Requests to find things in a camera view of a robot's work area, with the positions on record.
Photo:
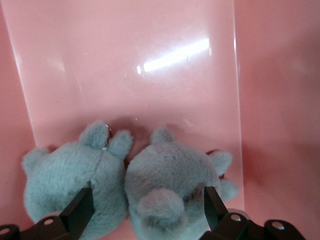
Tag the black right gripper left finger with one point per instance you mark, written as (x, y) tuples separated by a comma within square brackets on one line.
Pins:
[(75, 212)]

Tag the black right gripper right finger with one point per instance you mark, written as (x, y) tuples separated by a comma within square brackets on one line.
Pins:
[(215, 212)]

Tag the pink plastic box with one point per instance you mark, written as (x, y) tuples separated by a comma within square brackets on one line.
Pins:
[(150, 62)]

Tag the gray plush toy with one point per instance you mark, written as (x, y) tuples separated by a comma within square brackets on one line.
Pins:
[(170, 175), (62, 175)]

